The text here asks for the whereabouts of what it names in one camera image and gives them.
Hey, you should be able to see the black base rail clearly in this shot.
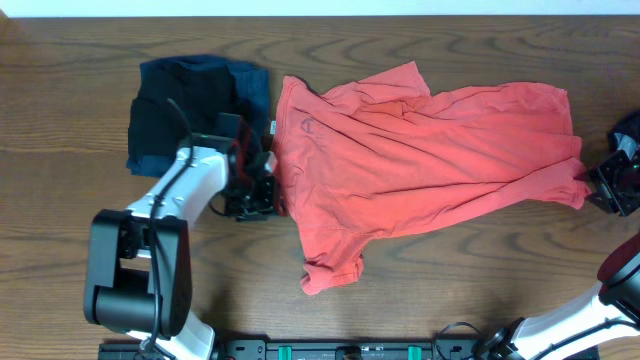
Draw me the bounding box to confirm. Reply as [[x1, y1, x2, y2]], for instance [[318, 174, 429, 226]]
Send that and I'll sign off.
[[97, 337, 601, 360]]

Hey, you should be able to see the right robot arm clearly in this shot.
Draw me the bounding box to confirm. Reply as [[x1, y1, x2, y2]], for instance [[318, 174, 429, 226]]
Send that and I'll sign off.
[[475, 149, 639, 359]]

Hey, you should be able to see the navy blue folded garment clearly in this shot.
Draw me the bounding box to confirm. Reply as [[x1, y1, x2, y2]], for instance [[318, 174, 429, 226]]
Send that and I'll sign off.
[[126, 55, 271, 177]]

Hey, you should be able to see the red t-shirt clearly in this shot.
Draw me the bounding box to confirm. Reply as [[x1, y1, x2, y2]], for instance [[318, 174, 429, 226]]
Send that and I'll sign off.
[[273, 62, 590, 295]]

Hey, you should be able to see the black folded polo shirt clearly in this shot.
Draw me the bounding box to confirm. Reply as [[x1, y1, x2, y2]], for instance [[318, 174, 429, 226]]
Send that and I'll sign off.
[[128, 60, 238, 160]]

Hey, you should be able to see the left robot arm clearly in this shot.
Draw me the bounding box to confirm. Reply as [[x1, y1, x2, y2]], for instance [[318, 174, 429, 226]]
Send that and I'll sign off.
[[83, 113, 279, 360]]

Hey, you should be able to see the black patterned garment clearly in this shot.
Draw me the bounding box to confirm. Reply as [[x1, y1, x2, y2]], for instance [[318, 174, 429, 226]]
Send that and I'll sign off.
[[607, 110, 640, 160]]

